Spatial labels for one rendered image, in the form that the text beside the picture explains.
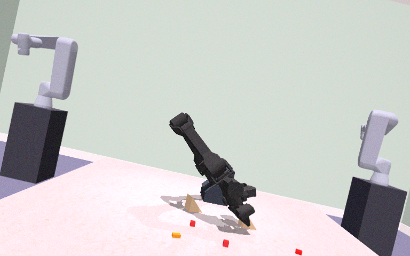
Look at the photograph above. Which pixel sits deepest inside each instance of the tan triangular block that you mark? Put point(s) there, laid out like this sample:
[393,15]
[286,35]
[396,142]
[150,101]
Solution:
[246,227]
[191,205]

